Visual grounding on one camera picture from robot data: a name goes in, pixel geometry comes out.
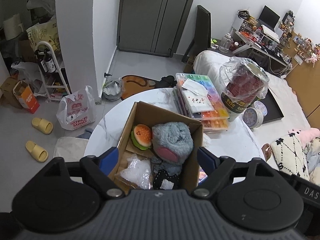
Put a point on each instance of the open cardboard box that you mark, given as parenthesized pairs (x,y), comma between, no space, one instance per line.
(149,115)

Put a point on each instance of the black laptop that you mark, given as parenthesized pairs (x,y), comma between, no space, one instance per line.
(268,17)

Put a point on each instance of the red cup noodle tub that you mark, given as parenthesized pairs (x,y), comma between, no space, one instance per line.
(241,81)

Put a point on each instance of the grey door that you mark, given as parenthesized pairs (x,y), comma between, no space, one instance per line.
(152,27)

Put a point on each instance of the black diamond pattern pillow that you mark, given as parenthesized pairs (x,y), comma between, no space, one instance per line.
(289,156)

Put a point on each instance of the glass jar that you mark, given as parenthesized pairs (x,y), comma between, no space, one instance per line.
(225,43)

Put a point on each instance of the orange cat floor mat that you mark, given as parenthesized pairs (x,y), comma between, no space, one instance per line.
(134,84)

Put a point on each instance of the yellow slipper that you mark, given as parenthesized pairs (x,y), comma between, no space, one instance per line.
(42,125)
(36,151)

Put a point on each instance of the grey fluffy plush toy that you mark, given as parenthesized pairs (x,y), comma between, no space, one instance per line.
(172,142)

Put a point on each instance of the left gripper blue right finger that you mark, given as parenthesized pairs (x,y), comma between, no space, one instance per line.
(218,171)

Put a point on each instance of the white metal shelf rack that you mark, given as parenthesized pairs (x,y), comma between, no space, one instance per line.
(52,72)

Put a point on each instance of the black chair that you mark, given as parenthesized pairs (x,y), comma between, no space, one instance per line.
(202,36)

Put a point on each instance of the black rectangular tray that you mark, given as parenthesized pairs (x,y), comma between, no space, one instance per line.
(274,112)

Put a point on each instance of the white red shopping bag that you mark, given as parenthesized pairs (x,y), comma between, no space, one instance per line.
(77,110)

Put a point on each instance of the hamburger plush toy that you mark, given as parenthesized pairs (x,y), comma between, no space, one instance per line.
(141,136)

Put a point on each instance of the pink blanket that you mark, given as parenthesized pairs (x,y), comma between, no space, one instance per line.
(306,135)

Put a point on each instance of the colourful bead organizer box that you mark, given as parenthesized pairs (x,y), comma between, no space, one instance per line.
(198,99)

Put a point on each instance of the round white tin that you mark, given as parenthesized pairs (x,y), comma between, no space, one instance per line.
(253,117)

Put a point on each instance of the black and white plush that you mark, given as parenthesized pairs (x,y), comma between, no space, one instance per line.
(164,181)

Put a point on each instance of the orange cardboard box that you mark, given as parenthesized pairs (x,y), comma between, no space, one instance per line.
(25,96)

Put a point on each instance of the blue tissue pack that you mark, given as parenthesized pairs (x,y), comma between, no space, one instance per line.
(202,176)

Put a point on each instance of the person's bare foot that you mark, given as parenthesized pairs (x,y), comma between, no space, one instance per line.
(267,151)

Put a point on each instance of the clear plastic bag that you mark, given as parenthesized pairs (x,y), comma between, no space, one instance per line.
(138,172)

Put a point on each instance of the white desk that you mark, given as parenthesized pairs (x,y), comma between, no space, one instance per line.
(262,50)

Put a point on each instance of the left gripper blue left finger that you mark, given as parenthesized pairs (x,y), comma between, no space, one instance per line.
(95,172)

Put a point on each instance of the small grey dragon plush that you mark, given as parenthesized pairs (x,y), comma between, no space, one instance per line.
(171,169)

